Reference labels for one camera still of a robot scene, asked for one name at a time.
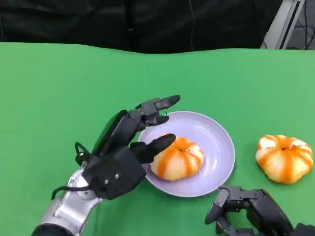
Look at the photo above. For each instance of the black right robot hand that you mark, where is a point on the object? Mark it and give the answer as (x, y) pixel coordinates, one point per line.
(265, 211)

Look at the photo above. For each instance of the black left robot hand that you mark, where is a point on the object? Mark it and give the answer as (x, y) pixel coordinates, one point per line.
(115, 132)

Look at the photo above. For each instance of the orange white toy bread roll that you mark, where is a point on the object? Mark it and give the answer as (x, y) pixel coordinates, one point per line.
(283, 159)
(179, 162)

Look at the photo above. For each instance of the green table cloth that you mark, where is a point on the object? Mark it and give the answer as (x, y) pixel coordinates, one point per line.
(49, 86)

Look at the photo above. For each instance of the lilac plate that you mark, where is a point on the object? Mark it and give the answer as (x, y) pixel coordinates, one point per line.
(211, 147)

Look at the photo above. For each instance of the black backdrop curtain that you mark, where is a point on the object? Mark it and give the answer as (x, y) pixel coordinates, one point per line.
(73, 19)

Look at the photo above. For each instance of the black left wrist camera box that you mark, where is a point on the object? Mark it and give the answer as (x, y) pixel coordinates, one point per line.
(115, 172)

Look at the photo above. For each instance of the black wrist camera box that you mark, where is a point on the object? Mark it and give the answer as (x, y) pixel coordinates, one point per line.
(305, 231)
(115, 172)

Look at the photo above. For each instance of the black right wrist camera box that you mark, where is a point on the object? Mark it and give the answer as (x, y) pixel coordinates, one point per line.
(305, 231)

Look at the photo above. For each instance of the silver aluminium frame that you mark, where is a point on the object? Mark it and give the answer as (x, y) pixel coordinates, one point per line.
(283, 24)

